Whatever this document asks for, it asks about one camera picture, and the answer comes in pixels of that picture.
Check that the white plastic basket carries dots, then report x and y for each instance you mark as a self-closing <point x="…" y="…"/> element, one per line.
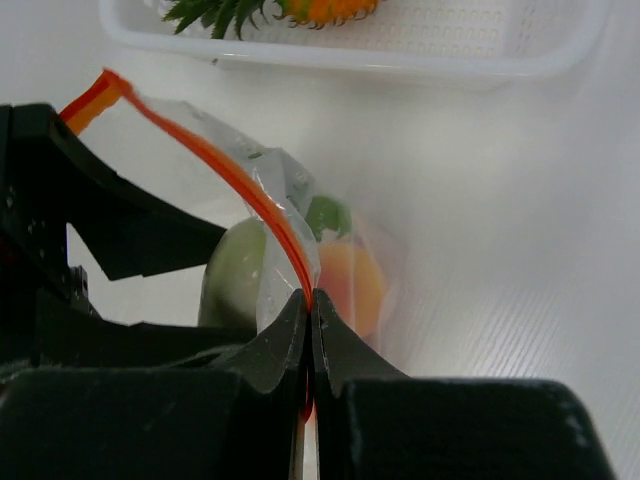
<point x="471" y="44"/>

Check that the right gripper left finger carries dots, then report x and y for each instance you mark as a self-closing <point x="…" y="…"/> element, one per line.
<point x="236" y="414"/>

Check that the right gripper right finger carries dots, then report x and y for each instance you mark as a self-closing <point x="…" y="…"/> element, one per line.
<point x="375" y="422"/>

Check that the fake peach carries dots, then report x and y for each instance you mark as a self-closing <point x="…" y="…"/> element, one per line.
<point x="355" y="283"/>

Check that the clear zip bag orange seal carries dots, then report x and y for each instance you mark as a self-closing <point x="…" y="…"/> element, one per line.
<point x="273" y="185"/>

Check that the white fake radish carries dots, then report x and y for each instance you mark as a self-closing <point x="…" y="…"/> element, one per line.
<point x="231" y="284"/>

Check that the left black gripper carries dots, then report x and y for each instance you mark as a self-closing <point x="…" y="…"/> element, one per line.
<point x="129" y="232"/>

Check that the orange fake pineapple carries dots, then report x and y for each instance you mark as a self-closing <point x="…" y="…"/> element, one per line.
<point x="220" y="17"/>

